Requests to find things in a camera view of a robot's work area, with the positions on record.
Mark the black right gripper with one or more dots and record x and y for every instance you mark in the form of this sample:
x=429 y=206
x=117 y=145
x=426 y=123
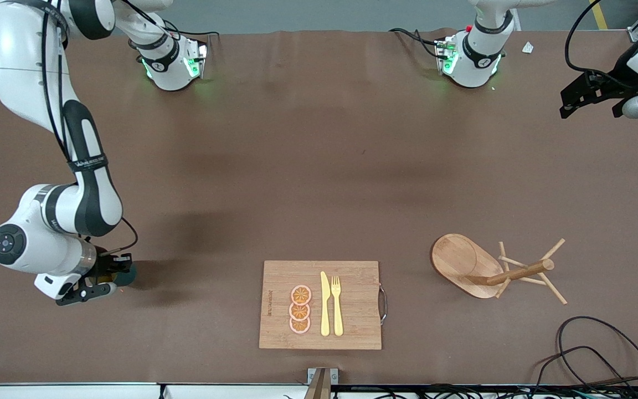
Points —
x=104 y=268

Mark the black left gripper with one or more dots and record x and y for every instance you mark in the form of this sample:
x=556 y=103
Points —
x=613 y=83

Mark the teal mug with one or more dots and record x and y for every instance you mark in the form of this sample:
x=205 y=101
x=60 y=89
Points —
x=128 y=275

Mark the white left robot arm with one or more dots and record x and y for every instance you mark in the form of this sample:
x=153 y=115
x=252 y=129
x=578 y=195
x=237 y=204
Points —
x=477 y=66

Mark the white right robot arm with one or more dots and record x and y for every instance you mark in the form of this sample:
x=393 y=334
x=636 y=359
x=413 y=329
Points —
x=20 y=55

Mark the white paper scrap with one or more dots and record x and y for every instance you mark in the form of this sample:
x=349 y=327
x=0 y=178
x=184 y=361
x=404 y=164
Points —
x=528 y=47

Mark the orange slice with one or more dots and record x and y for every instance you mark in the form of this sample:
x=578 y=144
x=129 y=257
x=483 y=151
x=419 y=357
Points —
x=299 y=326
x=301 y=294
x=299 y=312

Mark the wooden mug tree rack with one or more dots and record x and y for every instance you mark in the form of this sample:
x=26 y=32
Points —
x=457 y=260

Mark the yellow plastic knife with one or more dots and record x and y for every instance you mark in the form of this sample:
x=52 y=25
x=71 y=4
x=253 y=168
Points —
x=325 y=310

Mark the yellow plastic fork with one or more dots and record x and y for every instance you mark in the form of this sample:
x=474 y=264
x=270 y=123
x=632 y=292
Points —
x=337 y=316

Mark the bamboo cutting board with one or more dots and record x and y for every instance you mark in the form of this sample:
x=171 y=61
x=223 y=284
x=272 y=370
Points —
x=352 y=310

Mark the white table edge rail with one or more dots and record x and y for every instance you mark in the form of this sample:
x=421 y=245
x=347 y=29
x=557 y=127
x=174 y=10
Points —
x=75 y=392

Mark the metal table bracket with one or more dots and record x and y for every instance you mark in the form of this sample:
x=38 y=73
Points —
x=322 y=382

